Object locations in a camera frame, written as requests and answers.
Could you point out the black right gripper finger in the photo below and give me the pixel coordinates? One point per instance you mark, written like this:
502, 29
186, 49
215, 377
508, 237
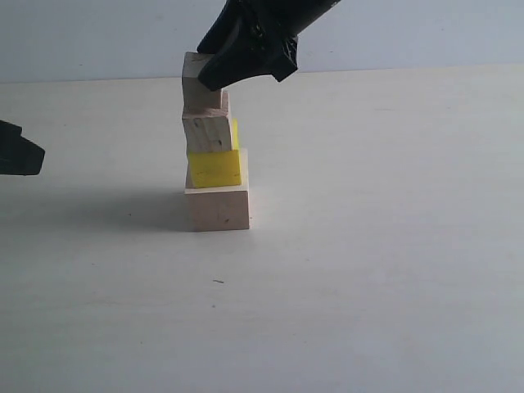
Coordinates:
243, 58
227, 32

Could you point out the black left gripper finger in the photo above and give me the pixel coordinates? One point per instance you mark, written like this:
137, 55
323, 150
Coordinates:
19, 156

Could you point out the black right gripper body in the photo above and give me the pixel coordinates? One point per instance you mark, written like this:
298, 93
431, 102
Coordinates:
266, 23

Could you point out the small pale wooden cube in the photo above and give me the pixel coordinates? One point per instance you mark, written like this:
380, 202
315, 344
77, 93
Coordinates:
196, 95

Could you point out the medium bare wooden cube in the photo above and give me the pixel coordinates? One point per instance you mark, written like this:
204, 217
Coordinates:
209, 129

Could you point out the yellow painted cube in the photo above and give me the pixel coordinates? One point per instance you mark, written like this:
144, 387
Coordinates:
217, 169

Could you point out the large pale wooden cube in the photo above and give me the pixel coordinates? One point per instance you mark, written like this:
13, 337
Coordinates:
220, 208

